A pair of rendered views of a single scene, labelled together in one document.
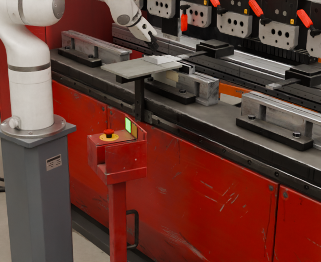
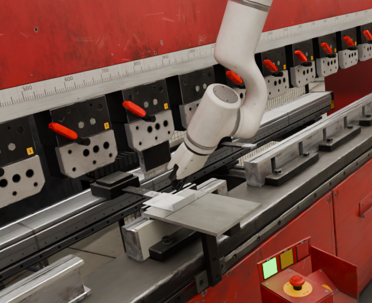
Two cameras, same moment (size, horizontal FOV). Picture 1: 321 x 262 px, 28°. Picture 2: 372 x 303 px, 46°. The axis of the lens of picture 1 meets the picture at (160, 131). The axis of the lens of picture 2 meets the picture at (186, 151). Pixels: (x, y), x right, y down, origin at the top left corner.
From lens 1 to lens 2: 2.80 m
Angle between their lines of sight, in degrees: 88
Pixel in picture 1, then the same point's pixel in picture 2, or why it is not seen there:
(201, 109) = not seen: hidden behind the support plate
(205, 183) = not seen: hidden behind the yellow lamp
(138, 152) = (320, 262)
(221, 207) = (303, 264)
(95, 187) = not seen: outside the picture
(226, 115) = (253, 194)
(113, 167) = (349, 288)
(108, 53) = (48, 290)
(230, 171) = (305, 220)
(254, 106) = (268, 164)
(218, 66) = (127, 200)
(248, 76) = (164, 183)
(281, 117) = (285, 156)
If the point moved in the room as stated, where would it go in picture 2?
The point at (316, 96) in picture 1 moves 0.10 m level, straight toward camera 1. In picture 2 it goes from (223, 153) to (247, 151)
